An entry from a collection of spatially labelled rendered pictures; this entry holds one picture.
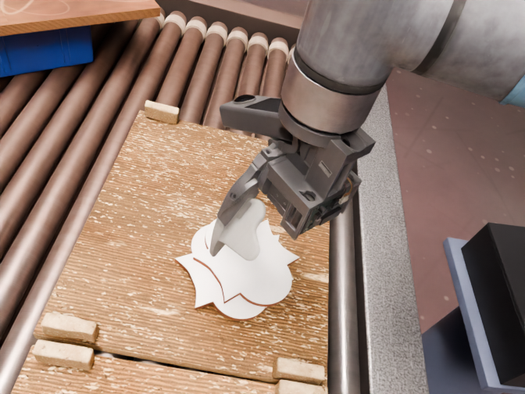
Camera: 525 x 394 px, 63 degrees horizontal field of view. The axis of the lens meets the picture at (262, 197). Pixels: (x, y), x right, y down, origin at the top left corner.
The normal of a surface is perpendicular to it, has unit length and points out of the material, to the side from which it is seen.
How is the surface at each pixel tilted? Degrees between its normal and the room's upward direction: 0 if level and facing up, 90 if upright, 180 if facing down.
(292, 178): 0
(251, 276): 0
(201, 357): 0
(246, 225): 57
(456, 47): 85
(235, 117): 91
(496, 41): 69
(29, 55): 90
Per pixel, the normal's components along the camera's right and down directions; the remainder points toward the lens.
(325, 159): -0.77, 0.37
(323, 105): -0.39, 0.66
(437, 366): -0.92, 0.13
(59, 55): 0.54, 0.72
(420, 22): -0.15, 0.51
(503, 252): 0.13, -0.63
